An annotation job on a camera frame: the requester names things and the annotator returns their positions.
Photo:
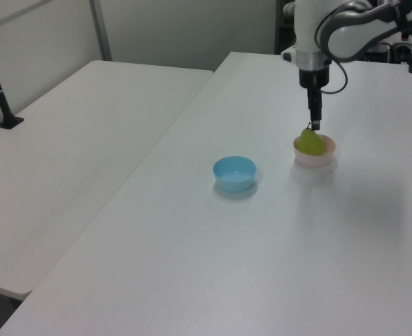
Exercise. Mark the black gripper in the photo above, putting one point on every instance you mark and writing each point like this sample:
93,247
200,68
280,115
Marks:
314,77

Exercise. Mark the pink plastic bowl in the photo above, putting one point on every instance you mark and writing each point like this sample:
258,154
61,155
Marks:
314,161

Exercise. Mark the blue plastic bowl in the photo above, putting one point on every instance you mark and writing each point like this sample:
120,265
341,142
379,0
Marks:
234,182

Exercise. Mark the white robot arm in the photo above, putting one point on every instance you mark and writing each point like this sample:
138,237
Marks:
305,28

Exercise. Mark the background lab equipment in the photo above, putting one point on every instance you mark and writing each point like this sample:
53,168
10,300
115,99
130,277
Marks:
396,49

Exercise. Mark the green pear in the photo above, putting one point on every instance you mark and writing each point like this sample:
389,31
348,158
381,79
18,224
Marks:
310,144

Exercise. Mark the white side table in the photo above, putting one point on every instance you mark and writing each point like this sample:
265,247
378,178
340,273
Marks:
69,147

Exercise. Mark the grey partition frame post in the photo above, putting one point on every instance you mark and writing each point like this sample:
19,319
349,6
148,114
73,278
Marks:
100,31

